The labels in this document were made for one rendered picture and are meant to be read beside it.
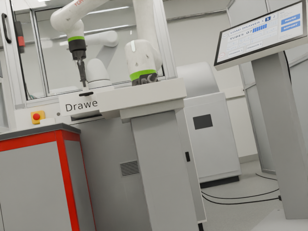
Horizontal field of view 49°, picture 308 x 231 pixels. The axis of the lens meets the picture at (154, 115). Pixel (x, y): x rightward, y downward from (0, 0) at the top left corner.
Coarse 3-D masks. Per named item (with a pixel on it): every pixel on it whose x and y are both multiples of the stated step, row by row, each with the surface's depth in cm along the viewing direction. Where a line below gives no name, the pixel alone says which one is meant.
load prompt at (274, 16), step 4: (268, 16) 192; (272, 16) 190; (276, 16) 188; (260, 20) 195; (264, 20) 192; (268, 20) 190; (248, 24) 199; (252, 24) 197; (256, 24) 195; (236, 28) 204; (240, 28) 202; (244, 28) 199; (248, 28) 197; (232, 32) 204; (236, 32) 202
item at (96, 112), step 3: (93, 111) 192; (96, 111) 194; (78, 114) 190; (81, 114) 193; (84, 114) 196; (87, 114) 199; (90, 114) 202; (93, 114) 205; (96, 114) 208; (75, 117) 203; (78, 117) 206; (81, 117) 209
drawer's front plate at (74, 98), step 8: (104, 88) 177; (112, 88) 177; (64, 96) 175; (72, 96) 175; (88, 96) 176; (96, 96) 176; (64, 104) 174; (72, 104) 175; (80, 104) 175; (96, 104) 176; (64, 112) 174; (72, 112) 174; (80, 112) 175
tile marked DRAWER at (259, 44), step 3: (258, 42) 184; (261, 42) 182; (249, 45) 187; (252, 45) 185; (255, 45) 184; (258, 45) 182; (261, 45) 181; (246, 48) 187; (249, 48) 185; (252, 48) 184; (255, 48) 182; (246, 51) 185
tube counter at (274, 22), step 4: (276, 20) 186; (264, 24) 190; (268, 24) 188; (272, 24) 186; (276, 24) 184; (252, 28) 195; (256, 28) 192; (260, 28) 190; (264, 28) 188; (248, 32) 195; (252, 32) 193
